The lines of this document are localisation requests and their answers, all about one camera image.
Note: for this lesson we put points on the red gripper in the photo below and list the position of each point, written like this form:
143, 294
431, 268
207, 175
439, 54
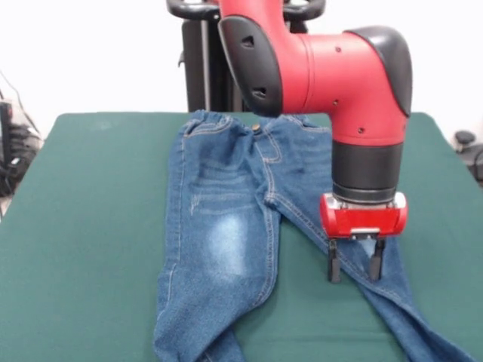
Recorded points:
362, 222

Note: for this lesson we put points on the blue denim jeans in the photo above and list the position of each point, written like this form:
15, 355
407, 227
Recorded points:
219, 226

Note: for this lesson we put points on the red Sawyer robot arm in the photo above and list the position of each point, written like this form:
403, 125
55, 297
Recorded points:
332, 75

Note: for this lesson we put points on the black round knob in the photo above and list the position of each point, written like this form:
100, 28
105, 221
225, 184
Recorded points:
465, 136

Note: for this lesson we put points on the dark green table cloth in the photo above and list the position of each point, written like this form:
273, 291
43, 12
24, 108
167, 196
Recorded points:
75, 264

